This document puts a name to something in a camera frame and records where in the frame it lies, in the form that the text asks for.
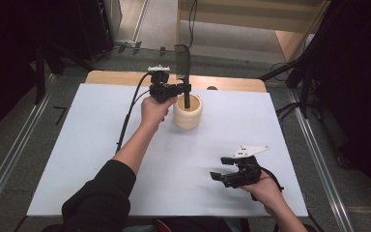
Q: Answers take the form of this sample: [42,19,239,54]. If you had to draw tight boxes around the black metal stand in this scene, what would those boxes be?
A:
[259,54,315,120]
[33,43,95,105]

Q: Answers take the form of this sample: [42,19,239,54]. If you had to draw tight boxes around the person's right hand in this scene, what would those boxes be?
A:
[239,169,286,217]

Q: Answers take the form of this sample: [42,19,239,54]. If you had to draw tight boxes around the person's left hand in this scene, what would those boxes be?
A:
[140,95,179,131]

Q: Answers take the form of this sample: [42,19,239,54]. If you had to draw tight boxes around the black floor cables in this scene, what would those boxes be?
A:
[274,101,303,122]

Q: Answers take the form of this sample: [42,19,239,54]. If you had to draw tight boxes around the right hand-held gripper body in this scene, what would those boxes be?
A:
[222,144,271,189]

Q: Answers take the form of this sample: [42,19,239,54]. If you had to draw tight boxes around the dark comb with handle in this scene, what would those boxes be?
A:
[174,43,193,110]

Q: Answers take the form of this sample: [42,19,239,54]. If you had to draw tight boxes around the hanging black cable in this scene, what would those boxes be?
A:
[187,0,198,49]

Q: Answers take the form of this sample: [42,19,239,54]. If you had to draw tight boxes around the right hand-held gripper cable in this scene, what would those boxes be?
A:
[258,166,286,203]

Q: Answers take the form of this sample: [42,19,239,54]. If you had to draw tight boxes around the light wooden furniture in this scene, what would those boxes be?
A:
[176,0,331,63]

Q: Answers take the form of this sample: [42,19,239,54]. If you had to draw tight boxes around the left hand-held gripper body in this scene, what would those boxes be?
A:
[147,64,180,104]

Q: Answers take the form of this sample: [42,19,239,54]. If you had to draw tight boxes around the metal floor rail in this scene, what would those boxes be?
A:
[0,73,57,223]
[288,88,357,232]

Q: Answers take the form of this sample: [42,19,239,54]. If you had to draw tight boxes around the left hand-held gripper cable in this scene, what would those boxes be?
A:
[115,72,153,155]

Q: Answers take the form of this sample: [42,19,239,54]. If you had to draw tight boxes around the cream ribbed cup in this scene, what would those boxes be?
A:
[172,93,204,131]

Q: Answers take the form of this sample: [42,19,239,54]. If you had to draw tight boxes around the hand-held gripper cable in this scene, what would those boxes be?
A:
[258,166,286,203]
[115,72,153,155]

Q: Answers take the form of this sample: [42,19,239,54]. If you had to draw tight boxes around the black cabinet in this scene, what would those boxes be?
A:
[75,0,115,61]

